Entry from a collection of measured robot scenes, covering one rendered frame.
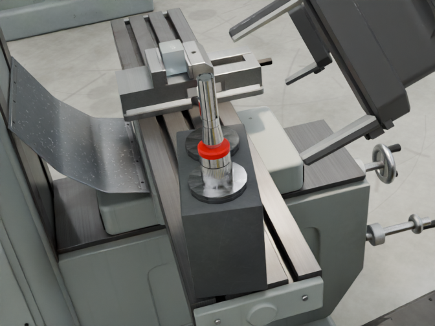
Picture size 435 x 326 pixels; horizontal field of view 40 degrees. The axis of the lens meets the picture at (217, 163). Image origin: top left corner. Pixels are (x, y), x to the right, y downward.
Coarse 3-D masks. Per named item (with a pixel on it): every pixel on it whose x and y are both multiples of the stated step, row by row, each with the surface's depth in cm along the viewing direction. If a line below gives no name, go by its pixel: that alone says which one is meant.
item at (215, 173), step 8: (200, 160) 86; (208, 160) 85; (216, 160) 85; (224, 160) 85; (208, 168) 86; (216, 168) 86; (224, 168) 86; (208, 176) 87; (216, 176) 87; (224, 176) 87; (232, 176) 89; (208, 184) 88; (216, 184) 88; (224, 184) 88
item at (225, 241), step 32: (224, 128) 100; (192, 160) 96; (192, 192) 88; (224, 192) 87; (256, 192) 88; (192, 224) 87; (224, 224) 88; (256, 224) 88; (192, 256) 91; (224, 256) 92; (256, 256) 92; (224, 288) 96; (256, 288) 97
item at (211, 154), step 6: (198, 144) 86; (204, 144) 86; (222, 144) 86; (228, 144) 86; (198, 150) 86; (204, 150) 85; (210, 150) 85; (216, 150) 85; (222, 150) 85; (228, 150) 85; (204, 156) 85; (210, 156) 84; (216, 156) 84; (222, 156) 85
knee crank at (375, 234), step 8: (416, 216) 163; (376, 224) 162; (400, 224) 163; (408, 224) 163; (416, 224) 162; (424, 224) 164; (432, 224) 165; (368, 232) 162; (376, 232) 160; (384, 232) 160; (392, 232) 162; (400, 232) 163; (416, 232) 163; (368, 240) 162; (376, 240) 160; (384, 240) 160
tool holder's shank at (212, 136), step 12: (204, 72) 80; (204, 84) 79; (204, 96) 80; (216, 96) 81; (204, 108) 81; (216, 108) 82; (204, 120) 82; (216, 120) 82; (204, 132) 84; (216, 132) 83; (216, 144) 84
